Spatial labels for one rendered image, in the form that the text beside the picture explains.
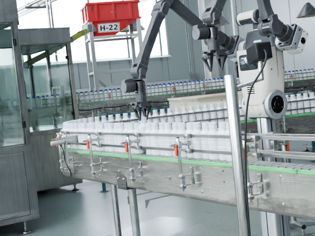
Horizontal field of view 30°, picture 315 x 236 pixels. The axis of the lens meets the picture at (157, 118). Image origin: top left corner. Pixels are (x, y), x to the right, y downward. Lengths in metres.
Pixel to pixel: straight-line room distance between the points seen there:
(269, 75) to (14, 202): 3.54
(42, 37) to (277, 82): 5.40
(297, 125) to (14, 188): 2.82
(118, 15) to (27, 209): 4.55
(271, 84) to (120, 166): 0.92
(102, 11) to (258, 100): 6.73
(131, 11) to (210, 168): 7.40
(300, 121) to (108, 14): 5.33
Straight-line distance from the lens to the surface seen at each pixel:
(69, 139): 3.75
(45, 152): 8.17
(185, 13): 3.26
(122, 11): 9.77
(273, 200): 2.29
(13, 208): 6.05
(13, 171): 6.02
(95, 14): 9.68
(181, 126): 2.76
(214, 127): 2.57
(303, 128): 5.06
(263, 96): 3.17
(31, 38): 8.15
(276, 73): 3.20
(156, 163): 2.91
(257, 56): 1.65
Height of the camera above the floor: 1.34
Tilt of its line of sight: 3 degrees down
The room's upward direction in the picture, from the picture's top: 6 degrees counter-clockwise
